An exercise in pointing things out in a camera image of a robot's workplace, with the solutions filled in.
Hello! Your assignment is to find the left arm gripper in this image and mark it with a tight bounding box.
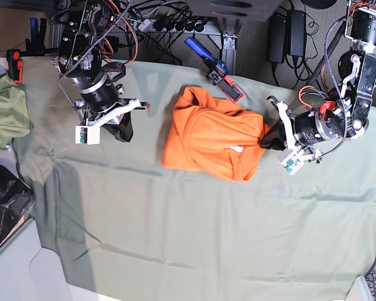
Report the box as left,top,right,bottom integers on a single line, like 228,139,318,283
259,96,354,162

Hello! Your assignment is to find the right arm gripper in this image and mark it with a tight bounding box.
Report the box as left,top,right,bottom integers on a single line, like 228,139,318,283
73,75,150,142

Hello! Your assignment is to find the orange T-shirt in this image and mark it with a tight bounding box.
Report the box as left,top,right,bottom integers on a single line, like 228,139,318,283
162,86,269,182

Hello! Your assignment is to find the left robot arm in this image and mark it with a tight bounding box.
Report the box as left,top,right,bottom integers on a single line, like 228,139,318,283
259,1,376,164

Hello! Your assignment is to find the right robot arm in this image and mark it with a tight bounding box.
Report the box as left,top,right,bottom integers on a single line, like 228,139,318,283
57,1,150,145

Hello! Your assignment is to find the blue clamp at centre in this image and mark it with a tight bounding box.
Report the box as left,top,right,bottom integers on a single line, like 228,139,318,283
184,37,245,103

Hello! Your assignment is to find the blue clamp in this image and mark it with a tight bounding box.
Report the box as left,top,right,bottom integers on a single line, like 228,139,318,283
184,37,245,103
6,18,58,83

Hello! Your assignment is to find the green table cloth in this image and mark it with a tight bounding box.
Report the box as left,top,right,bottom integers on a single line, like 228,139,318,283
13,58,376,300

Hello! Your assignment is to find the black power brick pair right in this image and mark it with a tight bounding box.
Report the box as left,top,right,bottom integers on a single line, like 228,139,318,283
286,10,306,57

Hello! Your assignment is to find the black power brick pair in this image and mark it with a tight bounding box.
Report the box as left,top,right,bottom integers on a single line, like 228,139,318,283
286,10,306,57
267,15,286,63

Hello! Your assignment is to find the olive green garment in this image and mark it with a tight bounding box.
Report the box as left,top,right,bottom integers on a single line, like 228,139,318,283
0,74,30,151

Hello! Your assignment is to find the black power brick pair left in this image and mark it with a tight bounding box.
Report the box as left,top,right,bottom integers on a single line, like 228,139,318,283
267,15,286,63

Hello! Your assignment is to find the blue clamp at left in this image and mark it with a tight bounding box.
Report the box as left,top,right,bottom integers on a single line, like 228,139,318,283
6,18,58,83

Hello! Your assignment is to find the black plastic bag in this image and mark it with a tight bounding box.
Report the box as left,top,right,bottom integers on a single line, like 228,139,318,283
0,165,33,245

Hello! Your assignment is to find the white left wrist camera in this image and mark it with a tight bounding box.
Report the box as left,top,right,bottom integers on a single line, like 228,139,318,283
278,149,305,176

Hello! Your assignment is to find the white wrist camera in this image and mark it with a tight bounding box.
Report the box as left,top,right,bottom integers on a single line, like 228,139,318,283
75,125,100,145
278,149,305,176

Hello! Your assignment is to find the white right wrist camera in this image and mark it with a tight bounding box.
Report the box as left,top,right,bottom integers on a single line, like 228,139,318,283
75,125,100,145

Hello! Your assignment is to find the aluminium frame post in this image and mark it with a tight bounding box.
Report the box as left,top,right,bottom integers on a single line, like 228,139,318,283
218,18,242,75

